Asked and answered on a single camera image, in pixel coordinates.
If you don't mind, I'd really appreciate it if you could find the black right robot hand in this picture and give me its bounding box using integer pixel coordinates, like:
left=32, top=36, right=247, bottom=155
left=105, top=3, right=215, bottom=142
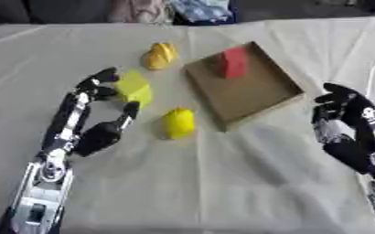
left=310, top=82, right=375, bottom=176

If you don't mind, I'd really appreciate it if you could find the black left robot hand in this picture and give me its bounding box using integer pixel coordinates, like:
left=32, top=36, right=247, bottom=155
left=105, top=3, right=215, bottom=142
left=40, top=67, right=143, bottom=158

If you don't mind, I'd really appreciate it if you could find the tan cardboard box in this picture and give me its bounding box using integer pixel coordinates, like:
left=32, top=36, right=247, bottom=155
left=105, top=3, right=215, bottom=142
left=182, top=41, right=306, bottom=133

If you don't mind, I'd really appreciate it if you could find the yellow-green rectangular block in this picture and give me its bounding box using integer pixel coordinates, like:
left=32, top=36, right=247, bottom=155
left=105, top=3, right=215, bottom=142
left=112, top=70, right=155, bottom=110

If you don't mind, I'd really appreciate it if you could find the yellow-orange toy banana bunch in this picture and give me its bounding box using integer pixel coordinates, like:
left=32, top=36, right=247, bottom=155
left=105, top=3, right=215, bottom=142
left=139, top=42, right=178, bottom=71

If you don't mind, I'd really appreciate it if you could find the pink cloth bundle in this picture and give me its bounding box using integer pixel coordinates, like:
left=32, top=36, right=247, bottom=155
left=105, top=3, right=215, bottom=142
left=107, top=0, right=172, bottom=24

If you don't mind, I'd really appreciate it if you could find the red rectangular block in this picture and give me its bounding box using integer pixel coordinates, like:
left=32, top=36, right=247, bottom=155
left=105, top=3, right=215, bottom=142
left=214, top=47, right=251, bottom=80

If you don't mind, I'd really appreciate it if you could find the blue patterned cloth bundle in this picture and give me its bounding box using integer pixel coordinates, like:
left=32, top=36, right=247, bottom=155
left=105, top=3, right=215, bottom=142
left=168, top=0, right=236, bottom=26

